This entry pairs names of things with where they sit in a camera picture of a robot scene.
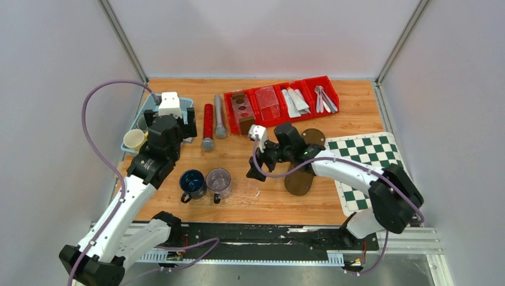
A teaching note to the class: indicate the grey green mug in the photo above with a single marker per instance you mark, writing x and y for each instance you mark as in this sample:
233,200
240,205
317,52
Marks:
141,124

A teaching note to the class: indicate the cream yellow mug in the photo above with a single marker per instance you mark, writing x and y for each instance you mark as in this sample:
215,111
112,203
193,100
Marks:
134,139

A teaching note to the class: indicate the silver microphone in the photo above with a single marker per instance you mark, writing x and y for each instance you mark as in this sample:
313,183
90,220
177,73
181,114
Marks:
220,129

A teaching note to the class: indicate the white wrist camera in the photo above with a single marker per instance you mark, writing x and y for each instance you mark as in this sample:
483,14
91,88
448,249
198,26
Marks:
170,105
257,132

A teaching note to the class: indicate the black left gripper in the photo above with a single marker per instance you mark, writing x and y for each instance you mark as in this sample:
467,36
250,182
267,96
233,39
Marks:
189,130

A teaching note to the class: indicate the light blue toothbrush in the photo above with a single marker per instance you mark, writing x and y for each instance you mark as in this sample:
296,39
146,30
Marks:
318,108

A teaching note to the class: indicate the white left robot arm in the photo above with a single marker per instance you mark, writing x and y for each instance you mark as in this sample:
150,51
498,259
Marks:
103,256

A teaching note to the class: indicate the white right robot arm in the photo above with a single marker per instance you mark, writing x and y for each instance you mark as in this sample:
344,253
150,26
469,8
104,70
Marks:
395,200

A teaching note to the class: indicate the white toothbrush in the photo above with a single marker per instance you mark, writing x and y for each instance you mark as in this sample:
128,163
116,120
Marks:
324,104

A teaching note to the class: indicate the aluminium corner frame post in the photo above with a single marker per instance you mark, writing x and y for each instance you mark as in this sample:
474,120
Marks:
412,22

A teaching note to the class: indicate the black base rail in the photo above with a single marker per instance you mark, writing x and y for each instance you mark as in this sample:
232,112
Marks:
268,242

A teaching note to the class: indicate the brown oval wooden tray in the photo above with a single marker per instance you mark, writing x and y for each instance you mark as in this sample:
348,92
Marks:
300,182

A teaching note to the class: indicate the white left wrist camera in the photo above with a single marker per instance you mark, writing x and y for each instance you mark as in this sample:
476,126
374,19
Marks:
170,105

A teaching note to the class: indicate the white toothpaste tube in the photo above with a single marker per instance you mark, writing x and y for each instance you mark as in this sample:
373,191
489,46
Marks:
291,108
292,94

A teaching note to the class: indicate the left aluminium frame post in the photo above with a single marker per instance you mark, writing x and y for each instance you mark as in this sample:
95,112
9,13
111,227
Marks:
121,35

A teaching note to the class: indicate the green white chessboard mat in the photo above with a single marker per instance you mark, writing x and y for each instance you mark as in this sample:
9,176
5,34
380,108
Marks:
375,149

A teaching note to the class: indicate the dark blue mug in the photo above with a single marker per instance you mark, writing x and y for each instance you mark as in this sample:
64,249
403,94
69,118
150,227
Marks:
192,183

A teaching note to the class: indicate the red bin with toothpaste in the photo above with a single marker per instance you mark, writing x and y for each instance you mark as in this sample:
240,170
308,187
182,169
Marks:
295,85

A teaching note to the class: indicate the grey toothpaste tube right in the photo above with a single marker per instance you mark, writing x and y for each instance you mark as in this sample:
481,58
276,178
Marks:
301,105

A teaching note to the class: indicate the clear textured plastic sheet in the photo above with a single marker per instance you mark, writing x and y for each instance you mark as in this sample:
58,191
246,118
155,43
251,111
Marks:
268,103

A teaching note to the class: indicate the white toothpaste tube left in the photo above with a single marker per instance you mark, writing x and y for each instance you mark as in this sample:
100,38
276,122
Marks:
291,108

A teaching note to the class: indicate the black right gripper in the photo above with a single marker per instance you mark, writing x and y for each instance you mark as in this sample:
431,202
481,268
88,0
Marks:
254,172

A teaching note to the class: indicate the red glitter microphone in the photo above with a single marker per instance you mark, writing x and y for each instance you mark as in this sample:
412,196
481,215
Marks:
207,141

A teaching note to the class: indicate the white toothpaste tube middle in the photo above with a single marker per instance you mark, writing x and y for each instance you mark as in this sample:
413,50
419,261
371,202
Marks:
292,94

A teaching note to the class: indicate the purple grey mug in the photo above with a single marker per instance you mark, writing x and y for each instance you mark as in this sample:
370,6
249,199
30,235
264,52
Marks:
219,182

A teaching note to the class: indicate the white toy brick block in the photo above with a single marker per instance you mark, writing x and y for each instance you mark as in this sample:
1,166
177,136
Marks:
189,140

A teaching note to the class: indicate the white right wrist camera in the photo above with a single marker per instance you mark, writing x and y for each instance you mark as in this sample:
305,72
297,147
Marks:
257,132

